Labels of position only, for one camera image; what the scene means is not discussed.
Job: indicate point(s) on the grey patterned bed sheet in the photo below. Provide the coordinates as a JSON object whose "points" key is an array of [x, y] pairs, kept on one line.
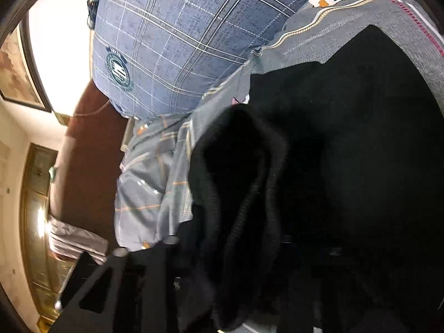
{"points": [[153, 196]]}

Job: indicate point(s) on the wooden door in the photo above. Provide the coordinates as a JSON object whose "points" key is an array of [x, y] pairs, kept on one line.
{"points": [[45, 273]]}

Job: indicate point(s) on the framed wall picture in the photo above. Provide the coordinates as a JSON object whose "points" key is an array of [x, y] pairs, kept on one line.
{"points": [[20, 80]]}

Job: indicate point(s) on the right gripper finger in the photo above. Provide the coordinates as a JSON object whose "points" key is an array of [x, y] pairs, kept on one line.
{"points": [[130, 292]]}

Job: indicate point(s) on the dark red headboard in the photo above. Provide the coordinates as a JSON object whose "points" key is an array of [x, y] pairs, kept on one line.
{"points": [[88, 165]]}

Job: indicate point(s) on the black pants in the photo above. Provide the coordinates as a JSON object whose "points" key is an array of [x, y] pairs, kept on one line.
{"points": [[320, 201]]}

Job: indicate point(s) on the blue plaid pillow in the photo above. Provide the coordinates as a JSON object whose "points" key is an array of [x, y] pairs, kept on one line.
{"points": [[156, 57]]}

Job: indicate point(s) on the wooden bed frame edge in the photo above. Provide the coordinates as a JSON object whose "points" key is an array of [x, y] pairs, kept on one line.
{"points": [[128, 133]]}

